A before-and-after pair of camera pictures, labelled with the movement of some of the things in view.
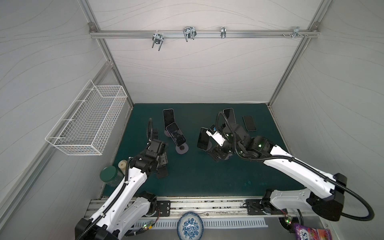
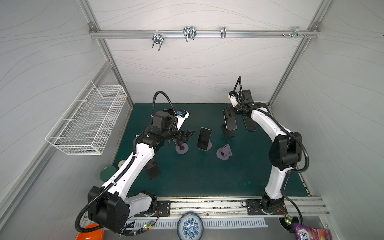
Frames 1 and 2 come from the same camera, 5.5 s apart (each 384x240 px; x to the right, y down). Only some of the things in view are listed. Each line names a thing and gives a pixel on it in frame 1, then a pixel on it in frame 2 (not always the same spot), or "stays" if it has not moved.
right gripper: x=216 y=147 -> x=235 y=111
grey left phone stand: x=182 y=149 stays
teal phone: x=249 y=123 stays
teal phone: x=203 y=138 stays
